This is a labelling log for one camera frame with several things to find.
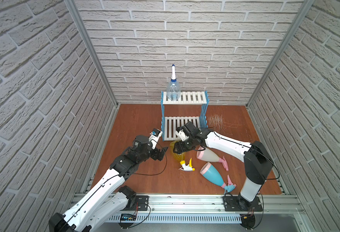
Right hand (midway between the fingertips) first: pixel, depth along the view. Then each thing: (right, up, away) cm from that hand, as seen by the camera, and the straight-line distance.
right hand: (175, 152), depth 83 cm
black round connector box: (+36, -30, -14) cm, 49 cm away
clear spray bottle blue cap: (-1, +37, +4) cm, 38 cm away
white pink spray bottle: (+19, -1, 0) cm, 19 cm away
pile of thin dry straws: (+33, +19, +27) cm, 46 cm away
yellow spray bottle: (+3, -3, -1) cm, 4 cm away
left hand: (-8, +9, -8) cm, 15 cm away
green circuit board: (-24, -30, -12) cm, 40 cm away
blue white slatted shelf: (+14, +30, +35) cm, 48 cm away
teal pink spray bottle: (+19, -9, -5) cm, 22 cm away
